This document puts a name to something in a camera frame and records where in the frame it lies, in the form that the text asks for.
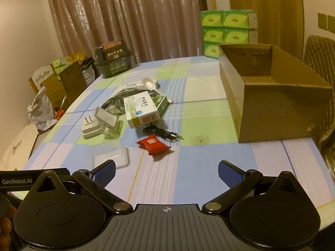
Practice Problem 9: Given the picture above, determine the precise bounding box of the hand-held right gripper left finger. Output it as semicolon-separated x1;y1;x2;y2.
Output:
22;159;134;215

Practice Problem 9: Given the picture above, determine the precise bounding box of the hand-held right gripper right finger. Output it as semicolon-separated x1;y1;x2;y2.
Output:
202;160;312;216

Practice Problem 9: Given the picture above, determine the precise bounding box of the clear plastic packaging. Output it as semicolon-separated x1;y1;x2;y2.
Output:
94;147;129;168

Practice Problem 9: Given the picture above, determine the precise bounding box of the white power adapter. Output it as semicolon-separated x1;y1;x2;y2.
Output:
81;115;102;140

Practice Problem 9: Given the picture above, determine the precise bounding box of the clear plastic box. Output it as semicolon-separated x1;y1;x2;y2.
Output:
95;107;122;138

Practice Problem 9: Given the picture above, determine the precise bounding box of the red packet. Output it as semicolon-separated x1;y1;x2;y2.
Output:
135;134;175;161

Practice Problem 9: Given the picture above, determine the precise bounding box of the black audio cable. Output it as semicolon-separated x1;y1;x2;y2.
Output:
143;125;184;141

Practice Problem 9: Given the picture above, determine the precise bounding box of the silver foil bag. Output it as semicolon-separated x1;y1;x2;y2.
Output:
101;88;147;114

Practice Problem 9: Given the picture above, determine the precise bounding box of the white and green medicine box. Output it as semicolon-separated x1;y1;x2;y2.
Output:
123;94;161;129

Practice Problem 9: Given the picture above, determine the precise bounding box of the brown cardboard box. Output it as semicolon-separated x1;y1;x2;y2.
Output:
218;43;333;143

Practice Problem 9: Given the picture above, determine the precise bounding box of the green photo print medicine box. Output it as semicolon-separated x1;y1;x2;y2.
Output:
149;95;168;116

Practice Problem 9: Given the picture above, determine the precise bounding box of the white spoon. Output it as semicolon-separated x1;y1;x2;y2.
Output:
142;77;160;91

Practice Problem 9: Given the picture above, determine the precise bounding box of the dark green lidded container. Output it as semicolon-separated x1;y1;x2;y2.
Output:
94;39;134;78

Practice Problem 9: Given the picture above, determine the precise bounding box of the person's left hand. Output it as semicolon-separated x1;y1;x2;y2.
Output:
0;196;18;245

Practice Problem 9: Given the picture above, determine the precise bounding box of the clear plastic bag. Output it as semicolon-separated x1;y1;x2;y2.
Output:
27;86;58;132

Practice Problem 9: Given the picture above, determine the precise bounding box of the brown carton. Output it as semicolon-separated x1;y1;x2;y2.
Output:
59;62;88;105
40;74;65;108

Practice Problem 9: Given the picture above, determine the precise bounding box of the white carved chair back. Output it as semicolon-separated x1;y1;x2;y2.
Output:
28;64;57;96

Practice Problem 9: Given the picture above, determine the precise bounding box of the yellow plastic bag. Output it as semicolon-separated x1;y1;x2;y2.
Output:
66;51;86;64

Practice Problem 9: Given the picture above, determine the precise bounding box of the stack of green tissue packs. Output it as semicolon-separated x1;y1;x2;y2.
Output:
200;10;259;58

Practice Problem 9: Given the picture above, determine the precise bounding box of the quilted beige chair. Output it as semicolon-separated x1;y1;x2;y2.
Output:
301;35;335;173

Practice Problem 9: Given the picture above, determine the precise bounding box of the beige curtain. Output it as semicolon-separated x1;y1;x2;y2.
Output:
46;0;208;64

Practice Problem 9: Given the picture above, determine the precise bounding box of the wooden door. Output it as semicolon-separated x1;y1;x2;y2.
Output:
226;0;305;60

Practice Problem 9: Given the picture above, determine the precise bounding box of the red handled screwdriver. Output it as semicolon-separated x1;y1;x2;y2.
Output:
54;96;67;120

